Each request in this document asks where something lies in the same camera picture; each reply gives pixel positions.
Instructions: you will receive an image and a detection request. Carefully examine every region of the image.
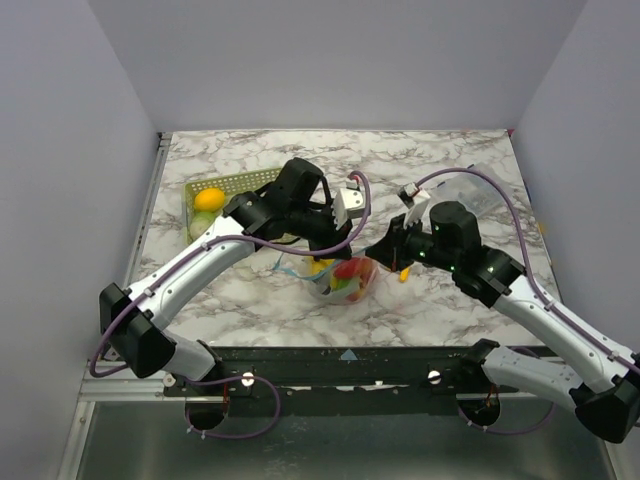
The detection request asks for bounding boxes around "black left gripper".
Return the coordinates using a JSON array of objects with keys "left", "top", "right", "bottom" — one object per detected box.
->
[{"left": 287, "top": 200, "right": 354, "bottom": 263}]

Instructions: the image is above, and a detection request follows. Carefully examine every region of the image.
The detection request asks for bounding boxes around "yellow banana toy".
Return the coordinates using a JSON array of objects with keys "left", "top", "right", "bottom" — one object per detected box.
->
[{"left": 304, "top": 257, "right": 335, "bottom": 276}]

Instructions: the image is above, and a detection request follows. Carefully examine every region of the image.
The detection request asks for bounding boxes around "clear zip top bag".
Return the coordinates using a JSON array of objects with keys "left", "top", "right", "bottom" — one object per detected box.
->
[{"left": 273, "top": 250, "right": 379, "bottom": 305}]

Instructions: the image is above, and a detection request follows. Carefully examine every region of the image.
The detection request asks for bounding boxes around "green leaf toy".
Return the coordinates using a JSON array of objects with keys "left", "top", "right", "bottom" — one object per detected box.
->
[{"left": 330, "top": 277, "right": 359, "bottom": 295}]

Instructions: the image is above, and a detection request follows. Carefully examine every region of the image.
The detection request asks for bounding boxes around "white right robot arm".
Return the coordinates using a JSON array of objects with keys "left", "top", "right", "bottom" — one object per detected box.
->
[{"left": 365, "top": 201, "right": 639, "bottom": 444}]

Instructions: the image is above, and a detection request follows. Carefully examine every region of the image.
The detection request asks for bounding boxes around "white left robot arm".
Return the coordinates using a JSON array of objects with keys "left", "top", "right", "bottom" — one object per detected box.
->
[{"left": 99, "top": 158, "right": 365, "bottom": 395}]

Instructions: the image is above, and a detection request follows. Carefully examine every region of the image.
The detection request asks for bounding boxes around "green perforated plastic basket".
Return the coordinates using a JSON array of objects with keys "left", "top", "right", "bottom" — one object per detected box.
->
[{"left": 182, "top": 167, "right": 281, "bottom": 245}]

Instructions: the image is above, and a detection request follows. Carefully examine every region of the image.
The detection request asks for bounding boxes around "clear plastic screw box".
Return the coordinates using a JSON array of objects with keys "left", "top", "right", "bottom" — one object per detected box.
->
[{"left": 428, "top": 172, "right": 505, "bottom": 218}]

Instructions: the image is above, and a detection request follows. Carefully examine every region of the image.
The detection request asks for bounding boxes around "orange fruit toy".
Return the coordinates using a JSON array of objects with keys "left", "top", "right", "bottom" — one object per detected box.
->
[{"left": 193, "top": 188, "right": 226, "bottom": 213}]

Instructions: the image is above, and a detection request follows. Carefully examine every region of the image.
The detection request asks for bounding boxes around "green cabbage toy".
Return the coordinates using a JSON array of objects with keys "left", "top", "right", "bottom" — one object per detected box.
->
[{"left": 188, "top": 211, "right": 217, "bottom": 240}]

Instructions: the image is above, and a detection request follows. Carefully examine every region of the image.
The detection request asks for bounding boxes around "yellow handled screwdriver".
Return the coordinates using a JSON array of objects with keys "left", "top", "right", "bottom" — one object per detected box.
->
[{"left": 398, "top": 267, "right": 410, "bottom": 283}]

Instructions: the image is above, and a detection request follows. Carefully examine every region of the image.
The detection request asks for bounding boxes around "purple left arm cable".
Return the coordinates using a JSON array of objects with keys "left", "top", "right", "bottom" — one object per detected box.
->
[{"left": 88, "top": 171, "right": 372, "bottom": 441}]

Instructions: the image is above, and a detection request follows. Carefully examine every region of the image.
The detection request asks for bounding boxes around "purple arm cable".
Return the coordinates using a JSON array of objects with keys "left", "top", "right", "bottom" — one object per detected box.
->
[
  {"left": 409, "top": 168, "right": 640, "bottom": 436},
  {"left": 88, "top": 171, "right": 372, "bottom": 441}
]

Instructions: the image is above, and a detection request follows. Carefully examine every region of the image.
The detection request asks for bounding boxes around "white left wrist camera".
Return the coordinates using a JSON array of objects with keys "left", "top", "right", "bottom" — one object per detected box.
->
[{"left": 332, "top": 180, "right": 366, "bottom": 228}]

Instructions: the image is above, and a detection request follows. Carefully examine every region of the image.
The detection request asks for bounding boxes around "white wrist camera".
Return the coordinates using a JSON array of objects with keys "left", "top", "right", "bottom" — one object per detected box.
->
[
  {"left": 398, "top": 183, "right": 431, "bottom": 229},
  {"left": 332, "top": 180, "right": 366, "bottom": 228}
]

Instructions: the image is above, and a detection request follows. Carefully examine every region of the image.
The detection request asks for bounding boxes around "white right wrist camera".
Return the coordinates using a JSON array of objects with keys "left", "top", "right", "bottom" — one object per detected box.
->
[{"left": 398, "top": 183, "right": 431, "bottom": 229}]

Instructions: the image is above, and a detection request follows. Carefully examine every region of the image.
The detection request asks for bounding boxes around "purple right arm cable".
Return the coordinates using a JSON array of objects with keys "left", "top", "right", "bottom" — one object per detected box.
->
[{"left": 409, "top": 168, "right": 640, "bottom": 436}]

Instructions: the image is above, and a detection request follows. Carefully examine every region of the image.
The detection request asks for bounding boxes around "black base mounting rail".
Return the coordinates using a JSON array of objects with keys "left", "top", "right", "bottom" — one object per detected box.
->
[{"left": 164, "top": 339, "right": 496, "bottom": 417}]

